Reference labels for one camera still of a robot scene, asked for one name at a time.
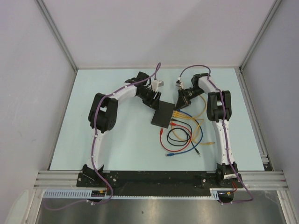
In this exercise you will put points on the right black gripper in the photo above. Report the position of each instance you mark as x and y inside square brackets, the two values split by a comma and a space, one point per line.
[183, 100]

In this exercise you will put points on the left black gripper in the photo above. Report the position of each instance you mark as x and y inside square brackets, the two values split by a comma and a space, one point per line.
[154, 104]

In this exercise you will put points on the black network switch box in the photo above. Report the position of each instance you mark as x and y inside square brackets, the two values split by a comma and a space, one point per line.
[162, 116]

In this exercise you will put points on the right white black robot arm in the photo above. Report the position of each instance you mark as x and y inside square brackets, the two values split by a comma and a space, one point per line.
[219, 111]

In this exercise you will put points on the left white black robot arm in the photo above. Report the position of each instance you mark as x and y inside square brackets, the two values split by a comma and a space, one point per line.
[103, 116]

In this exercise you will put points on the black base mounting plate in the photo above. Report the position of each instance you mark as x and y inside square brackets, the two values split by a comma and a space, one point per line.
[155, 183]

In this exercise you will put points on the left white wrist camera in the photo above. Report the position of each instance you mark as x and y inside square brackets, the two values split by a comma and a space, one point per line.
[155, 84]

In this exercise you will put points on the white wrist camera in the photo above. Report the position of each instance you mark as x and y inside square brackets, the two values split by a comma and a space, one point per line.
[179, 84]
[155, 84]

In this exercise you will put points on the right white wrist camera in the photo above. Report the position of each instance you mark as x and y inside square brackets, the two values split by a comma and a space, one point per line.
[179, 84]

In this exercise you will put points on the aluminium right frame rail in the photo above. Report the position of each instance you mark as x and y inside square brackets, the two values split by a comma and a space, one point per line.
[254, 122]

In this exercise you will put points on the aluminium frame rail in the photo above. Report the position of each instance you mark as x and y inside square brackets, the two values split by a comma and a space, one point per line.
[254, 122]
[254, 180]

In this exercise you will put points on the grey slotted cable duct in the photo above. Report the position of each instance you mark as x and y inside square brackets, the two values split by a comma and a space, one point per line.
[90, 194]

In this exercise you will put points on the aluminium front frame rail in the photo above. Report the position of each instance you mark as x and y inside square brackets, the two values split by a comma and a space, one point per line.
[254, 180]

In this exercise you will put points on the aluminium right corner post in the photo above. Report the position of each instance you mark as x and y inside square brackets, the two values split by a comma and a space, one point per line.
[262, 30]

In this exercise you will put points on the aluminium corner post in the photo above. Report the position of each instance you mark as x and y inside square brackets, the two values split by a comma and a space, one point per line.
[56, 33]
[262, 30]

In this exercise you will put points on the aluminium left corner post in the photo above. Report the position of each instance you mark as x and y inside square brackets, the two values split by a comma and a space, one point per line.
[56, 33]

